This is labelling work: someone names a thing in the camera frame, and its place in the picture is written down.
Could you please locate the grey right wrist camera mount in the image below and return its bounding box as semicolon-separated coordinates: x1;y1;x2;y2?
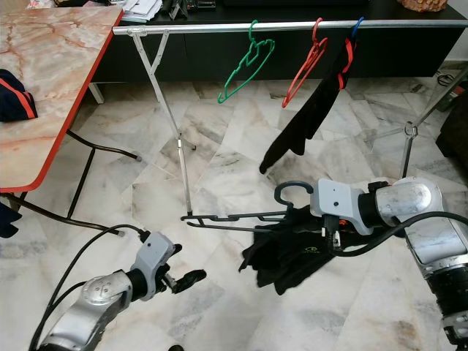
309;178;363;235

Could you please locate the black shirt with red trim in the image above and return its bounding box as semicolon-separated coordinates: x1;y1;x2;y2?
260;37;358;175

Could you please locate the silver metal clothes rack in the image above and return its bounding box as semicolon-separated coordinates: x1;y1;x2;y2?
113;19;468;217

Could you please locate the dark grey plastic hanger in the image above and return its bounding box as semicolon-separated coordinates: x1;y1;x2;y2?
186;181;319;233

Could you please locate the black garment with green logo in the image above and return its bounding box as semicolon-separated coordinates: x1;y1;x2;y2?
240;212;337;295

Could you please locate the brown wicker basket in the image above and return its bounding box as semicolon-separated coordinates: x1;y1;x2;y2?
399;0;448;12

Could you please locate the navy garment with red stripe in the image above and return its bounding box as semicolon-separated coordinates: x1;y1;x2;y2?
0;69;39;239

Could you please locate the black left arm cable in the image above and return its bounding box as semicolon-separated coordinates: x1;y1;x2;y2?
48;223;147;351

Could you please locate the red plastic hanger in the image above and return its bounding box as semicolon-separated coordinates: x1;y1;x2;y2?
282;18;328;109

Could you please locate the stack of white papers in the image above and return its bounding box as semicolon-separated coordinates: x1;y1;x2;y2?
121;0;163;19

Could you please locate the black TV console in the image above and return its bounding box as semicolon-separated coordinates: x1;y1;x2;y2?
95;0;468;83

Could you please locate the green plastic hanger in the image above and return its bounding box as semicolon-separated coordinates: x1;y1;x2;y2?
217;20;275;103

